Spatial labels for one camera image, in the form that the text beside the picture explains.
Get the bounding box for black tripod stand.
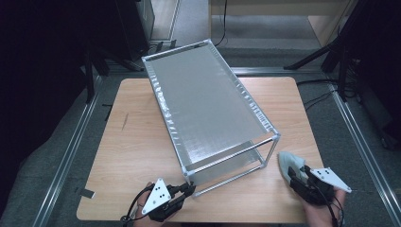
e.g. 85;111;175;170
283;0;362;102
82;46;146;104

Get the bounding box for black computer tower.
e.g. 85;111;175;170
114;0;156;61

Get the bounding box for black curtain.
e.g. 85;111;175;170
0;0;96;217

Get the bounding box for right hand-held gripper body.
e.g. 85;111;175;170
288;167;353;207

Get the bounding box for light blue cloth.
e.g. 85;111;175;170
277;150;306;183

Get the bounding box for person's right hand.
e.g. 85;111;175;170
302;187;347;227

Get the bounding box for black floor cable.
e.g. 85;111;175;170
216;0;229;47
296;79;340;87
304;90;337;112

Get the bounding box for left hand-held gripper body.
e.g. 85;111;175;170
141;178;185;223

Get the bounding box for grey table tape mark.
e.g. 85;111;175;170
75;187;96;200

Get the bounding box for aluminium floor rail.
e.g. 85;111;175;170
329;84;401;227
32;75;103;227

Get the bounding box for person's left hand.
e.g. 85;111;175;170
134;182;166;227

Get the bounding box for silver metal-frame shelf rack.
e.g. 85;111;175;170
141;38;282;198

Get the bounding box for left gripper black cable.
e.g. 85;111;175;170
121;183;156;227

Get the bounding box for beige wooden desk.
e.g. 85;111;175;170
207;0;360;48

